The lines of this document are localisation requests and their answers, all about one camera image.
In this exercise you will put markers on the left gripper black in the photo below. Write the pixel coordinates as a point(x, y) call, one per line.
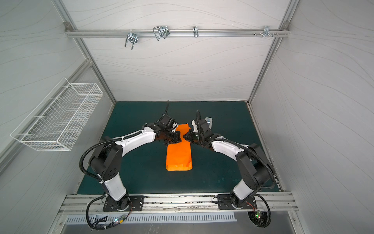
point(177, 137)

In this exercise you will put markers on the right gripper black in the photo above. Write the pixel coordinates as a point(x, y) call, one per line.
point(189, 136)

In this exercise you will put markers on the orange wrapping paper sheet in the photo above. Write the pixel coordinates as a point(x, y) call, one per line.
point(179, 157)

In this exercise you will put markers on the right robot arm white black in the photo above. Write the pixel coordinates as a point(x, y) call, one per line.
point(256, 171)

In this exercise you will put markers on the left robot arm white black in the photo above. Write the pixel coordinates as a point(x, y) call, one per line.
point(103, 160)

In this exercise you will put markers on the green table mat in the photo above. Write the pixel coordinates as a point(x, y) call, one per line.
point(143, 170)

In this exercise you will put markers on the white vent strip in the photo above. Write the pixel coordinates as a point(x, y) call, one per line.
point(145, 218)

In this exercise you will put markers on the metal u-bolt clamp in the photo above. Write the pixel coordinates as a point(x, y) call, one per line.
point(131, 39)
point(161, 32)

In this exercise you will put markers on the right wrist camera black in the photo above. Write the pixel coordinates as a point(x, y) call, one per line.
point(200, 124)

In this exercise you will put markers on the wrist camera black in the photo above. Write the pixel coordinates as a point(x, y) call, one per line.
point(200, 124)
point(166, 122)

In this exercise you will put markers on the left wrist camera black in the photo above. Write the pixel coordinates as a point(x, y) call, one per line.
point(166, 122)

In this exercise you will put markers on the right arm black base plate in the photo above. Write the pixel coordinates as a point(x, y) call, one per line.
point(230, 202)

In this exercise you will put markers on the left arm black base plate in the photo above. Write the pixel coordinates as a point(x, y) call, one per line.
point(134, 203)

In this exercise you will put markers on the white wire basket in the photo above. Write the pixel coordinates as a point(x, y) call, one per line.
point(57, 122)

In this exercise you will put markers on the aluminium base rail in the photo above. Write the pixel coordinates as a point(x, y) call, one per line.
point(179, 203)

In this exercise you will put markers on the aluminium cross rail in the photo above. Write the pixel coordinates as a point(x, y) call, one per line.
point(174, 33)

